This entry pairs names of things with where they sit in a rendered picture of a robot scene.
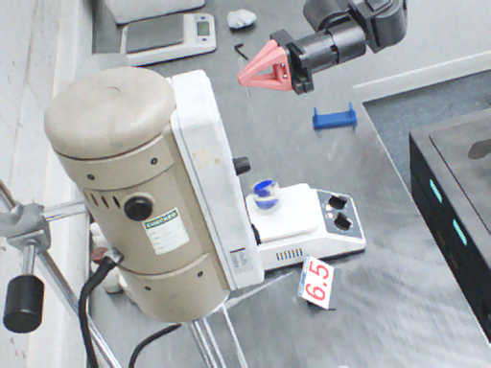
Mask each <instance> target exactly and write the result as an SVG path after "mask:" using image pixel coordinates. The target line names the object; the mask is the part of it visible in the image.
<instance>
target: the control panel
mask: <svg viewBox="0 0 491 368"><path fill-rule="evenodd" d="M316 194H317V197H318V201H319V205H320V209H321V213H322V216H323V220H324V224H325V228H326V232H327V233H328V234H333V235H339V236H344V237H350V238H355V239H361V240H363V237H362V232H361V228H360V226H359V223H358V220H357V217H356V213H355V210H354V207H353V204H352V200H351V197H350V196H345V195H338V196H342V197H344V198H346V199H347V200H348V201H347V203H346V205H345V206H344V208H343V209H342V210H337V209H335V208H333V207H332V206H331V205H330V204H329V198H330V196H331V193H326V192H322V191H316ZM327 207H330V208H331V210H328V209H327ZM339 213H343V214H345V215H346V216H347V217H348V218H349V219H350V220H352V221H353V224H352V226H351V228H350V229H349V230H348V231H343V230H340V229H338V228H337V226H336V225H335V224H334V221H335V219H336V218H337V216H338V214H339ZM329 214H332V215H333V216H332V217H329Z"/></svg>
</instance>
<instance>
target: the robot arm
mask: <svg viewBox="0 0 491 368"><path fill-rule="evenodd" d="M408 3H409V0H363V1H361V2H360V3H358V4H357V5H356V4H355V3H354V2H353V1H352V0H307V1H306V3H305V5H304V7H303V14H304V16H305V18H306V19H307V20H308V22H309V23H310V26H311V27H312V28H313V30H314V31H315V32H316V33H315V34H311V35H308V36H305V37H303V38H300V39H297V40H294V39H293V38H292V37H291V36H290V35H289V34H288V33H287V32H286V31H285V30H284V29H283V30H280V31H277V32H276V33H274V34H270V35H269V36H270V42H269V43H268V44H267V45H266V47H265V48H264V49H263V50H262V51H260V52H259V54H258V55H257V56H256V57H255V58H254V59H253V61H252V62H251V63H250V64H248V65H247V66H246V67H245V68H244V70H245V72H244V73H243V74H241V72H240V73H239V74H238V75H237V79H238V82H239V84H240V86H254V87H265V88H271V89H278V90H285V91H291V90H294V92H295V93H296V94H297V95H300V94H303V93H309V92H312V91H314V90H315V87H314V81H313V74H314V73H317V72H320V71H323V70H325V69H328V68H331V67H333V66H336V65H339V64H342V63H344V62H346V61H349V60H352V59H354V58H359V57H361V56H364V55H365V53H366V45H367V46H368V48H369V49H370V50H371V51H372V53H373V54H374V55H375V54H377V53H379V52H380V51H382V50H383V49H385V48H386V47H392V46H395V45H397V44H398V43H400V42H401V41H402V40H404V39H405V37H406V35H407V31H408V20H409V13H408ZM271 66H272V69H273V71H272V72H271V73H270V74H265V75H260V76H255V75H256V74H258V73H259V72H261V71H263V70H265V69H267V68H269V67H271Z"/></svg>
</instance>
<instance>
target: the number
mask: <svg viewBox="0 0 491 368"><path fill-rule="evenodd" d="M330 271H331V267H329V266H327V265H325V264H322V263H320V262H318V261H316V260H315V259H313V258H311V257H310V261H309V266H308V271H307V276H306V282H305V287H304V292H303V295H304V296H306V297H308V298H310V299H312V300H314V301H316V302H318V303H319V304H321V305H323V306H325V303H326V296H327V290H328V284H329V278H330Z"/></svg>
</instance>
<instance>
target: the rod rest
mask: <svg viewBox="0 0 491 368"><path fill-rule="evenodd" d="M349 107H350V110H349V111H342V112H335V113H328V114H321V115H317V110H316V106H315V107H314V111H315V115H314V116H313V126H314V127H325V126H332V125H339V124H347V123H354V122H357V115H356V110H353V108H352V102H350V103H349Z"/></svg>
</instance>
